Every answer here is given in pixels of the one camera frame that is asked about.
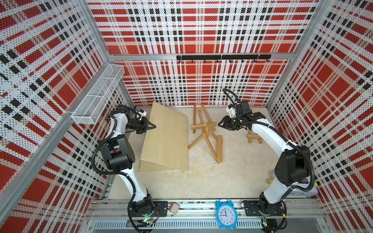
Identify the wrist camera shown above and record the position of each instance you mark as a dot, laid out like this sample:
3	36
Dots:
240	109
135	114

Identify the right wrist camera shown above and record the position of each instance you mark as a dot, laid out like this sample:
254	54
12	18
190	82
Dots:
240	109

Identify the blue alarm clock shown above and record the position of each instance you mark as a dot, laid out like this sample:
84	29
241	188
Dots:
226	214

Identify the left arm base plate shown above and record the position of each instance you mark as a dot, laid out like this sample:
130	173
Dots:
160	209

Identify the black hook rail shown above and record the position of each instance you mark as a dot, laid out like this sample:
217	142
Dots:
204	58

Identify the wooden board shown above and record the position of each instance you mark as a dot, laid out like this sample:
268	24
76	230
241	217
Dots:
167	144
151	166

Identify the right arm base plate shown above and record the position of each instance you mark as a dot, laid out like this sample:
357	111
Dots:
252	207

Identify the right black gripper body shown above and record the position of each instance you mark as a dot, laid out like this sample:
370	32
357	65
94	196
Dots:
232	124

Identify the small wooden easel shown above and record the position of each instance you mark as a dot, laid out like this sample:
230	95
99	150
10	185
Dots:
253	136

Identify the small brown square block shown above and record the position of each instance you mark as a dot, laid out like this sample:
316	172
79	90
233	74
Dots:
174	208

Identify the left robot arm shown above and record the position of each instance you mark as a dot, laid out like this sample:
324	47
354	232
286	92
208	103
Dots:
115	156

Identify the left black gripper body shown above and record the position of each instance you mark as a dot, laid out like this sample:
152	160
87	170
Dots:
139	125

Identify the white wire mesh basket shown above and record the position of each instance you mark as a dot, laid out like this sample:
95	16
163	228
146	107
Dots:
104	84

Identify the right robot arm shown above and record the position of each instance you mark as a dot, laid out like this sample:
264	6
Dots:
294	169

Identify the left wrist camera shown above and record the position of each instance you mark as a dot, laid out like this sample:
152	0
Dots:
135	114

